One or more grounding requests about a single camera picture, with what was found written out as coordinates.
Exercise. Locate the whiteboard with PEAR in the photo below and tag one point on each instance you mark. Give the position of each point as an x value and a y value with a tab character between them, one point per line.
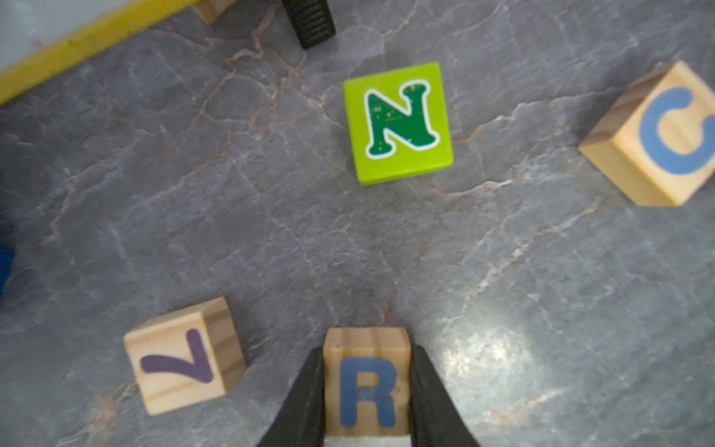
41	39

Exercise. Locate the green block letter N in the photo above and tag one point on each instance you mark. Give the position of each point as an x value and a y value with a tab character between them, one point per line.
398	123

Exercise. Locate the wooden block purple seven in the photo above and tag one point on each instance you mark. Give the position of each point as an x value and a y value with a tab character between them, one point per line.
186	357

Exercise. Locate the wooden block blue R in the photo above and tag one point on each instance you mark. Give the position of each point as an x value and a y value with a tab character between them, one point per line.
367	382

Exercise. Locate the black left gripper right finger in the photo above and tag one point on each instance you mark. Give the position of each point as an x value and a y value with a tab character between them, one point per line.
434	420

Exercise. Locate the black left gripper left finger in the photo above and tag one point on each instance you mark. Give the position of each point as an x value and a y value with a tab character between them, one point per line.
300	421

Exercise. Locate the wooden block blue C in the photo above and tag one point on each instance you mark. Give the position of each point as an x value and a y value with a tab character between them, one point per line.
656	143

